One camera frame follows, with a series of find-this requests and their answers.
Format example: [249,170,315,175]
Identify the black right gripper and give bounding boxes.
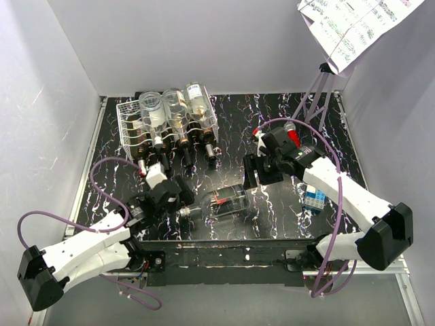
[242,151,283,189]

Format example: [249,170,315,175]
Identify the small bottle white cap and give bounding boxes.
[178,184,249,218]

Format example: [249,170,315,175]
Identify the dark green wine bottle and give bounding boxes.
[173,132,193,168]

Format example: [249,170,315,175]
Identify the dark wine bottle neck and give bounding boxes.
[157,132,171,174]

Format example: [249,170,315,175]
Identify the olive green wine bottle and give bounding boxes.
[128,115,150,177]

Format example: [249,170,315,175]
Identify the clear round glass bottle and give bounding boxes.
[185,81,216,132]

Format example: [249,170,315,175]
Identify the clear bottle black cap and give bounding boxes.
[162,88,190,148]

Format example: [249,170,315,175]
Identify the clear bottle white cap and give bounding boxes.
[138,91,167,149]

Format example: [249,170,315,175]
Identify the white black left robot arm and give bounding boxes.
[17,175,194,312]

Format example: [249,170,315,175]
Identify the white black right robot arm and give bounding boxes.
[243,127,413,271]

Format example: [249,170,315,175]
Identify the red glitter tube bottle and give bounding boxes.
[283,121,300,147]

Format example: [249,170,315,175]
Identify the blue white toy bricks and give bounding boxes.
[302,185,326,213]

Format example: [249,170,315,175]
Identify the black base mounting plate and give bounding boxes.
[134,239,322,287]

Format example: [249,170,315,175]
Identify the purple tripod stand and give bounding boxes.
[292,62,336,131]

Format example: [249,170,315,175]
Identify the white printed paper sheets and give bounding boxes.
[297,0,423,75]

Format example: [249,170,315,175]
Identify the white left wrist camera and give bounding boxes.
[145,162,167,189]

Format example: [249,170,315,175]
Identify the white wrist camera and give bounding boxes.
[145,162,167,189]
[253,129,268,157]

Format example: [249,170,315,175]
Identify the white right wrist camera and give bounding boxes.
[253,129,268,157]

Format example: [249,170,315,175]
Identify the white wire wine rack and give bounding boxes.
[116,84,219,163]

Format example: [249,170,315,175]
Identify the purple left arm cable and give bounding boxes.
[16,156,147,252]

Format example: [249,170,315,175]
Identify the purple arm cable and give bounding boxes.
[16,156,147,252]
[256,117,358,299]

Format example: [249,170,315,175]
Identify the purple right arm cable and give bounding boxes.
[256,117,358,299]

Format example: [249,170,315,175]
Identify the aluminium frame rail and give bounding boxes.
[29,96,425,326]

